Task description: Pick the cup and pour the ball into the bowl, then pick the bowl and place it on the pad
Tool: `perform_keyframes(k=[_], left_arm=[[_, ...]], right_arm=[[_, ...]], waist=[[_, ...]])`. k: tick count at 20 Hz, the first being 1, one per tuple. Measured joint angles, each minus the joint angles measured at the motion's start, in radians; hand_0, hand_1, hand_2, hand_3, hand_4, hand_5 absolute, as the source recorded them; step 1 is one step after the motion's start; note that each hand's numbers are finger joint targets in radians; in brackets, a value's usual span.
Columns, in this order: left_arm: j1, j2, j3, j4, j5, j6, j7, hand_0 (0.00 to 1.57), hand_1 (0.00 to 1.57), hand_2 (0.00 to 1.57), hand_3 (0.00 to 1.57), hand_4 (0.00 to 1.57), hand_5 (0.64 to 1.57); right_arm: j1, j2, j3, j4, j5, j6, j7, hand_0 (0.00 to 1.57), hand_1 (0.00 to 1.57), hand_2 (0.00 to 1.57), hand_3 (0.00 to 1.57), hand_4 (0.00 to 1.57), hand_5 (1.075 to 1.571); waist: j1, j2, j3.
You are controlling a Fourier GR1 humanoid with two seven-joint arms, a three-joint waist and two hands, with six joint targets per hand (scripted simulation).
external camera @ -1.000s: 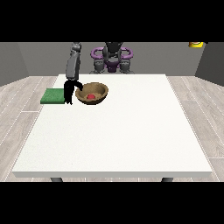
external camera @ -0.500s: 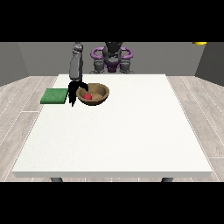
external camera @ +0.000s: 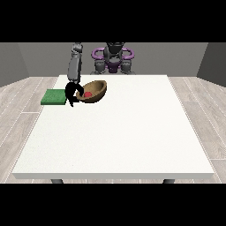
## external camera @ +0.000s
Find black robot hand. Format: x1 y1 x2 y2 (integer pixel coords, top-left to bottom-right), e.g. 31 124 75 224
64 81 85 108

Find brown wooden bowl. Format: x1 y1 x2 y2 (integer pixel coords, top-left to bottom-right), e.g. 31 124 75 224
75 79 108 104

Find green square pad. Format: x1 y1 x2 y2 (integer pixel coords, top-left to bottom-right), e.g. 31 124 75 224
40 88 67 106

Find grey robot trunk purple rings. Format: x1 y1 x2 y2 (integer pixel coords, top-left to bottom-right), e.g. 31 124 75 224
89 42 137 76

